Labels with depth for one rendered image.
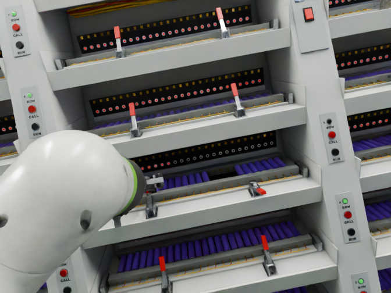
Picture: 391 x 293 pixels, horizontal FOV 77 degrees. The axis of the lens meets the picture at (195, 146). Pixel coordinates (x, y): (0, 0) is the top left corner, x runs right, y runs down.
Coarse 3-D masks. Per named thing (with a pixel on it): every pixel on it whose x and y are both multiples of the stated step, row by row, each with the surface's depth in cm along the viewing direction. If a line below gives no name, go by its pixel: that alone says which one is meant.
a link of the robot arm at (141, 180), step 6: (132, 162) 37; (138, 168) 38; (138, 174) 36; (138, 180) 35; (144, 180) 39; (138, 186) 35; (144, 186) 39; (138, 192) 35; (138, 198) 37; (132, 204) 35; (126, 210) 35; (114, 216) 33; (120, 216) 36; (114, 222) 36; (120, 222) 36
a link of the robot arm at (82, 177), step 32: (32, 160) 21; (64, 160) 21; (96, 160) 22; (0, 192) 21; (32, 192) 20; (64, 192) 20; (96, 192) 22; (128, 192) 29; (0, 224) 21; (32, 224) 20; (64, 224) 21; (96, 224) 23; (0, 256) 20; (32, 256) 21; (64, 256) 23
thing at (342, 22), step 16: (336, 0) 77; (352, 0) 78; (368, 0) 78; (384, 0) 63; (336, 16) 65; (352, 16) 61; (368, 16) 61; (384, 16) 61; (336, 32) 62; (352, 32) 62
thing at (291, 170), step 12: (276, 168) 67; (288, 168) 66; (216, 180) 67; (228, 180) 66; (240, 180) 66; (264, 180) 66; (156, 192) 66; (168, 192) 66; (180, 192) 66; (192, 192) 66
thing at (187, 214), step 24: (288, 144) 75; (168, 168) 76; (192, 168) 76; (312, 168) 62; (240, 192) 63; (288, 192) 60; (312, 192) 60; (144, 216) 61; (168, 216) 59; (192, 216) 60; (216, 216) 60; (240, 216) 61; (96, 240) 60; (120, 240) 60
